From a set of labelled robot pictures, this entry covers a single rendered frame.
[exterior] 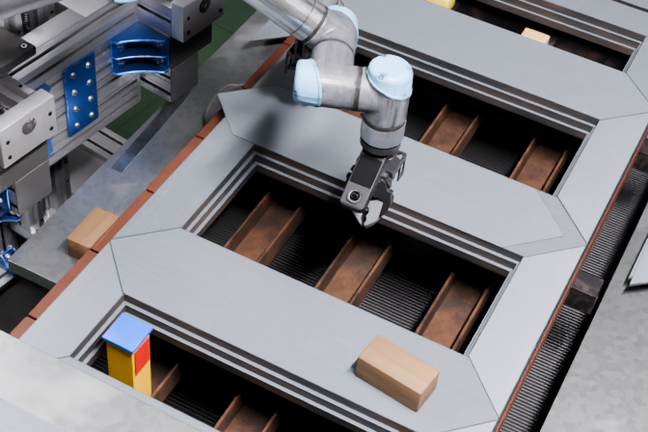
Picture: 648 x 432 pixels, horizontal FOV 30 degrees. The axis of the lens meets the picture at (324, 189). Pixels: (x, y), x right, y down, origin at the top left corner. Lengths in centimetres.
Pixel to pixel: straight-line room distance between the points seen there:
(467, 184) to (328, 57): 46
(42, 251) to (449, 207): 79
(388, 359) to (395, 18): 99
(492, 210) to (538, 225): 9
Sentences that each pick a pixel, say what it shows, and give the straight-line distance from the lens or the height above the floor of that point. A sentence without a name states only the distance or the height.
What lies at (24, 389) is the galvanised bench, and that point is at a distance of 175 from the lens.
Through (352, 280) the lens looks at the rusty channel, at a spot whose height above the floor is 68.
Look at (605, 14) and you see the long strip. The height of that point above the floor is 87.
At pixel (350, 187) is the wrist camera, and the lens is 207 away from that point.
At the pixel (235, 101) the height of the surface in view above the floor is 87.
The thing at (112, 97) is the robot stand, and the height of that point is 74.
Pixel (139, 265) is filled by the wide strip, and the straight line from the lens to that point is 213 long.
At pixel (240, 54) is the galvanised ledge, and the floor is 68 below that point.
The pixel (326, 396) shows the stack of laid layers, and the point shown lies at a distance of 198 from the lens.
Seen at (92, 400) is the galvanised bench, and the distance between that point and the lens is 173.
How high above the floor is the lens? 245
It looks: 44 degrees down
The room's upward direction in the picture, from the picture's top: 6 degrees clockwise
